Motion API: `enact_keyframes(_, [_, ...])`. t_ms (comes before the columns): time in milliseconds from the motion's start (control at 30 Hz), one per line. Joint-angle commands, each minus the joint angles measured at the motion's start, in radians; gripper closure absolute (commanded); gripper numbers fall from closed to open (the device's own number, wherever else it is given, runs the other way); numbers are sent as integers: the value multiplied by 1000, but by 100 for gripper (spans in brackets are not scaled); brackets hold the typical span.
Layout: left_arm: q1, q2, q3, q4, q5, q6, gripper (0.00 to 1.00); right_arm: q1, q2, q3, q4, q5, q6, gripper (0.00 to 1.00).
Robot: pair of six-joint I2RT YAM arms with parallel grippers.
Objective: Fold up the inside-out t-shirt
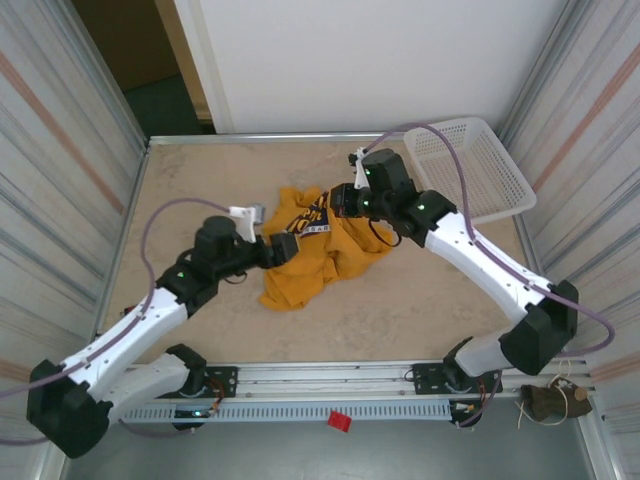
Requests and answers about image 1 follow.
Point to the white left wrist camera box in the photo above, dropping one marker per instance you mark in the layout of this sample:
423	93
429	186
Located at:
247	215

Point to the aluminium table edge rail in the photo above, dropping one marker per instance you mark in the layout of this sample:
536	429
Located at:
250	138

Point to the aluminium mounting rail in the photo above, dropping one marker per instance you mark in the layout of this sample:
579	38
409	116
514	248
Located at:
325	380

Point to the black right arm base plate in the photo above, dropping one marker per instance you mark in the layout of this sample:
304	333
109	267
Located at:
425	375

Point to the small red block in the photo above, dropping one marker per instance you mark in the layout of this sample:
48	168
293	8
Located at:
339	421

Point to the small circuit board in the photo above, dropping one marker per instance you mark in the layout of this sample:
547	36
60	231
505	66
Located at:
195	414
467	409

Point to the yellow t-shirt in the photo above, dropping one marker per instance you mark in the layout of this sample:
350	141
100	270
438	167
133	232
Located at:
310	270

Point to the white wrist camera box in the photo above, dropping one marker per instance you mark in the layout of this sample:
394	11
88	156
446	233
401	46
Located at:
359	172
247	215

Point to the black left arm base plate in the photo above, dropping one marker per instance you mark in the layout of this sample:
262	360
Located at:
225	380

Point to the beige door frame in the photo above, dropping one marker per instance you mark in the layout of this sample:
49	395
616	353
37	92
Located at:
185	60

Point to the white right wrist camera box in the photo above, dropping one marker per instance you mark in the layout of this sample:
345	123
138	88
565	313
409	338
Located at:
359	172

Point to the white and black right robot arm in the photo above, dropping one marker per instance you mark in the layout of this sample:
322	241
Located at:
490	265

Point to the white perforated plastic basket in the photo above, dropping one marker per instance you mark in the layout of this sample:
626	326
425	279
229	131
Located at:
485	170

